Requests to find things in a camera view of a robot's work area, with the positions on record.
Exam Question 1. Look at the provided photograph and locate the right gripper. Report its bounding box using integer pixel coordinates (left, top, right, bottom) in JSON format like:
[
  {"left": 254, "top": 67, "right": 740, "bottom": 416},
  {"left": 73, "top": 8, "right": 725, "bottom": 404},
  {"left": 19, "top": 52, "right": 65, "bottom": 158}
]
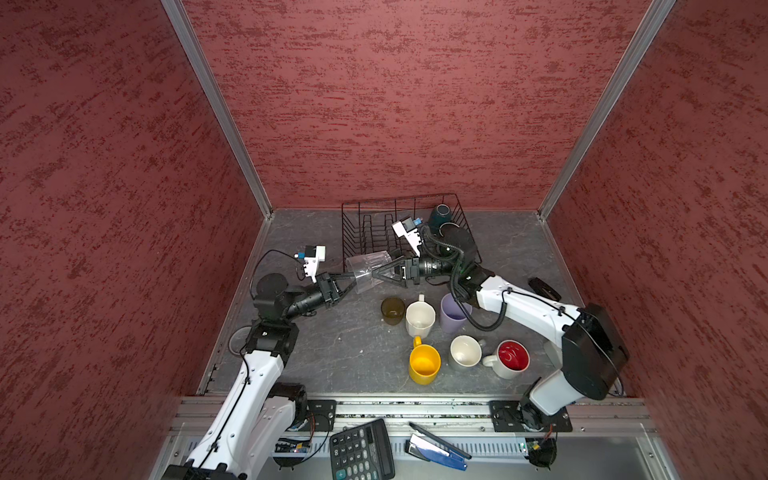
[{"left": 373, "top": 246, "right": 460, "bottom": 289}]

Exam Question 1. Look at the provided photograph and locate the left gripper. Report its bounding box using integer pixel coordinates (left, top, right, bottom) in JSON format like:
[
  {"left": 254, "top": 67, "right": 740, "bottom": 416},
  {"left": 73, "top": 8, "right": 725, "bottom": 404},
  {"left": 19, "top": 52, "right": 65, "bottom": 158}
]
[{"left": 283, "top": 271, "right": 362, "bottom": 321}]

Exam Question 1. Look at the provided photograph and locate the clear glass cup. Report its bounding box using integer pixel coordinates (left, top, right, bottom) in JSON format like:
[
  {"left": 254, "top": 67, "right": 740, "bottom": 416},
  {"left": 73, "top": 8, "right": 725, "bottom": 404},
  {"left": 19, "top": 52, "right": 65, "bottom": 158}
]
[{"left": 345, "top": 251, "right": 392, "bottom": 294}]

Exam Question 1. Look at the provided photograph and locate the dark green ceramic mug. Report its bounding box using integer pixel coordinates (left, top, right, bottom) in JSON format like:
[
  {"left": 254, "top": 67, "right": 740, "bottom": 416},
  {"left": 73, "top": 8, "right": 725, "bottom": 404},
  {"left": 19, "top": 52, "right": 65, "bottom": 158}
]
[{"left": 427, "top": 203, "right": 453, "bottom": 237}]

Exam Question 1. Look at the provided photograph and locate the black mug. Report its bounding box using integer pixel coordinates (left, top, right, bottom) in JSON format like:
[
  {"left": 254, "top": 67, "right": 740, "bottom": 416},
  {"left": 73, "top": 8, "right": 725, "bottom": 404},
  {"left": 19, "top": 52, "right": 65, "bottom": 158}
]
[{"left": 438, "top": 222, "right": 478, "bottom": 264}]

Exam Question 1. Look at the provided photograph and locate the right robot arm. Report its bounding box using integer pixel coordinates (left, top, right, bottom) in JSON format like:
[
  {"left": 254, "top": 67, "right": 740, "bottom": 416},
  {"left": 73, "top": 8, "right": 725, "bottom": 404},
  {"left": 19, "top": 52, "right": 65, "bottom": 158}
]
[{"left": 371, "top": 257, "right": 629, "bottom": 431}]

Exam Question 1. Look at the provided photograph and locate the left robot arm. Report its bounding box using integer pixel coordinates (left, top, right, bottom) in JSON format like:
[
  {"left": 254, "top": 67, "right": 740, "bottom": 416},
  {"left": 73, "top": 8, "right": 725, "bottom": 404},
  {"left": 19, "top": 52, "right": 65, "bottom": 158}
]
[{"left": 162, "top": 272, "right": 356, "bottom": 479}]

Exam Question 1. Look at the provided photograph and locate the olive green glass cup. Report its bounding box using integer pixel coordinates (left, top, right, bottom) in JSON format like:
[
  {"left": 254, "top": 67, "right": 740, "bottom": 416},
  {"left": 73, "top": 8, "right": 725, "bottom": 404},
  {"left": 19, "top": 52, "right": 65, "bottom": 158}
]
[{"left": 380, "top": 297, "right": 406, "bottom": 326}]

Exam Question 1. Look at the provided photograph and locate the white ceramic mug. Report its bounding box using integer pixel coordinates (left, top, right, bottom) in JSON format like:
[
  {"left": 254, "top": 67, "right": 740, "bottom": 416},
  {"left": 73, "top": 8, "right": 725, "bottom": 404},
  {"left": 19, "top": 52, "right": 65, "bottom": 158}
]
[{"left": 405, "top": 294, "right": 436, "bottom": 339}]

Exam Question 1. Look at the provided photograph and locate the lilac plastic cup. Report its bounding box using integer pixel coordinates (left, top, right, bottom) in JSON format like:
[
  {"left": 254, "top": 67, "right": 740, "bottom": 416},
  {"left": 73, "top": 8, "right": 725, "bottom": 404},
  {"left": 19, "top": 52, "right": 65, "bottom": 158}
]
[{"left": 439, "top": 293, "right": 472, "bottom": 334}]

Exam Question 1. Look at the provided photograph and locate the yellow mug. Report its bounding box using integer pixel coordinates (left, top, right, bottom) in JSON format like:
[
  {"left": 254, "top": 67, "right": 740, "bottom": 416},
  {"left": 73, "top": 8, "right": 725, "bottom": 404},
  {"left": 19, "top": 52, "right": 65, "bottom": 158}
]
[{"left": 409, "top": 336, "right": 442, "bottom": 385}]

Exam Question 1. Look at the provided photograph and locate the cream white mug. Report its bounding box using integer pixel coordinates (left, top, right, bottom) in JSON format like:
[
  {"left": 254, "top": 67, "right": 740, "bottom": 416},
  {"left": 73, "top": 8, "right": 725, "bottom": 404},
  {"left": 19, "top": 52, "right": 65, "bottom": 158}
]
[{"left": 449, "top": 335, "right": 486, "bottom": 370}]

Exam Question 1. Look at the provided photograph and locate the black small object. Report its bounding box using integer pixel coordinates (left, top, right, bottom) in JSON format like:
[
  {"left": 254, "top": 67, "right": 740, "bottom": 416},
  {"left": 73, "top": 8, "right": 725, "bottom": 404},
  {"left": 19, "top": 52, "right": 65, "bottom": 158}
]
[{"left": 528, "top": 277, "right": 562, "bottom": 302}]

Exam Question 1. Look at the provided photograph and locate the white mug red inside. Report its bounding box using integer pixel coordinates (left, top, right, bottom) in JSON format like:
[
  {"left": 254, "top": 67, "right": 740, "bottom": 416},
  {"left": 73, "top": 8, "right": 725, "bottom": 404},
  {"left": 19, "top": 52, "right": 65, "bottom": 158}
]
[{"left": 481, "top": 340, "right": 531, "bottom": 380}]

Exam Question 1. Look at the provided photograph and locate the black calculator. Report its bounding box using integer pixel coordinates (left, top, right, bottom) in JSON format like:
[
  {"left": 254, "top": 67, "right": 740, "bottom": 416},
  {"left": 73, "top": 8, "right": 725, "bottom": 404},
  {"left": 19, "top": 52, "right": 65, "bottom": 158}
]
[{"left": 329, "top": 418, "right": 396, "bottom": 480}]

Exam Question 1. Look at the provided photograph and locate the left circuit board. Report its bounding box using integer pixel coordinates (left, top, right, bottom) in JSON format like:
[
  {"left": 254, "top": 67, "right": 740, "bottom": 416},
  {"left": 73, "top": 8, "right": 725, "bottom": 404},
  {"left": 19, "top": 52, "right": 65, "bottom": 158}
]
[{"left": 274, "top": 438, "right": 313, "bottom": 457}]

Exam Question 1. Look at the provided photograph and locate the circuit board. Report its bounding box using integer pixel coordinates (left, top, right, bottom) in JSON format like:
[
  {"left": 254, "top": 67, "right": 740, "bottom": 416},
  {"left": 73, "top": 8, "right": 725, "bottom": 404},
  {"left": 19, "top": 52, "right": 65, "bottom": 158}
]
[
  {"left": 274, "top": 438, "right": 313, "bottom": 457},
  {"left": 525, "top": 438, "right": 557, "bottom": 462}
]

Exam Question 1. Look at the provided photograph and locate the blue black stapler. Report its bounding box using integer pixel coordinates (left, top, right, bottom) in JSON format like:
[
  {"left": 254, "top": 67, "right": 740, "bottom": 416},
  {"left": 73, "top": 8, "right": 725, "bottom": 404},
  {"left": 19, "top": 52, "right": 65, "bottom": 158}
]
[{"left": 405, "top": 422, "right": 472, "bottom": 471}]

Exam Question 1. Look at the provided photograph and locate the right circuit board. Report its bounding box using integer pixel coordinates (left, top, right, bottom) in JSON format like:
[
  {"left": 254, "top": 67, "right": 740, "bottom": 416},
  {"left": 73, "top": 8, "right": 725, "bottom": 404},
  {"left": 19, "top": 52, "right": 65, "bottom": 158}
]
[{"left": 525, "top": 438, "right": 557, "bottom": 462}]

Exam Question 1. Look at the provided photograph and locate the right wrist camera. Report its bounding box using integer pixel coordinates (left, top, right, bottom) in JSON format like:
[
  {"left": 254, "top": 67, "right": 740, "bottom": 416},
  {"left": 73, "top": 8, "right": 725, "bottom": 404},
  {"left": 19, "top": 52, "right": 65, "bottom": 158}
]
[{"left": 392, "top": 217, "right": 423, "bottom": 257}]

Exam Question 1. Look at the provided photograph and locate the black wire dish rack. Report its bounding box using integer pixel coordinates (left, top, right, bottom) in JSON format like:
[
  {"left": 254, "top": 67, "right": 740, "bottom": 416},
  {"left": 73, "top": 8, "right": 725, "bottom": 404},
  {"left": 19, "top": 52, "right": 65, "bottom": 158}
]
[{"left": 341, "top": 193, "right": 472, "bottom": 260}]

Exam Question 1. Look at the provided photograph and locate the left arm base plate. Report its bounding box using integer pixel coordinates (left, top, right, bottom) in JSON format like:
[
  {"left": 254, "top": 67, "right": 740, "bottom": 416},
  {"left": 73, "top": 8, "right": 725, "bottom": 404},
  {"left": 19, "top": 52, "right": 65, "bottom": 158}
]
[{"left": 298, "top": 399, "right": 338, "bottom": 432}]

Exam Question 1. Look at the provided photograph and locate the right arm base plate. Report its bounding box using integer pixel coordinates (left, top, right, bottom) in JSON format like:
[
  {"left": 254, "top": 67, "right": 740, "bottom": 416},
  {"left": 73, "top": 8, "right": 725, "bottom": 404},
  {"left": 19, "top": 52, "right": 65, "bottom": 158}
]
[{"left": 488, "top": 400, "right": 573, "bottom": 434}]

